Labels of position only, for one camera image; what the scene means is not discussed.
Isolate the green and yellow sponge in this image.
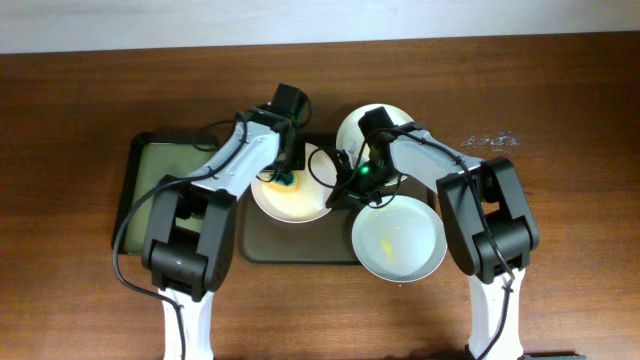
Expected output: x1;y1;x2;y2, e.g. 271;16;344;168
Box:
268;171;300;192

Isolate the white plate yellow stain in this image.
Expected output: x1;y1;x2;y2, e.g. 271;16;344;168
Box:
336;103;416;185
351;195;447;283

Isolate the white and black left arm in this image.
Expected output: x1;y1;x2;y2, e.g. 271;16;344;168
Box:
142;108;301;359

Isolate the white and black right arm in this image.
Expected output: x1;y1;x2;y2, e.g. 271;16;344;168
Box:
326;124;539;359

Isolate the large dark serving tray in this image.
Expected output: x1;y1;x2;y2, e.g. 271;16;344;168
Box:
237;130;436;265

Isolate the small black tray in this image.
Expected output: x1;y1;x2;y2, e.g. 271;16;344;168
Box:
112;132;213;256

